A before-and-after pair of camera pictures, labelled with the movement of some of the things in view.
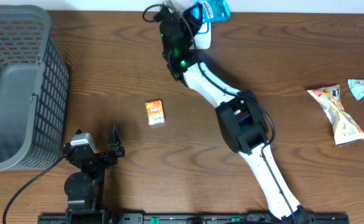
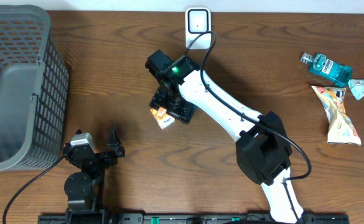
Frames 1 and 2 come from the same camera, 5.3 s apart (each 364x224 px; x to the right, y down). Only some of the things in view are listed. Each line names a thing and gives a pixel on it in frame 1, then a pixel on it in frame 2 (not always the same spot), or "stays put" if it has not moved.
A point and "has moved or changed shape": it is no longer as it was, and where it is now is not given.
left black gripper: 117,148 stays put
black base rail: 191,218 stays put
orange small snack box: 155,112 has moved or changed shape
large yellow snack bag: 345,129 has moved or changed shape
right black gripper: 195,23 -> 182,114
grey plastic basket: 25,89 stays put
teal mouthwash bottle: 213,10 -> 322,66
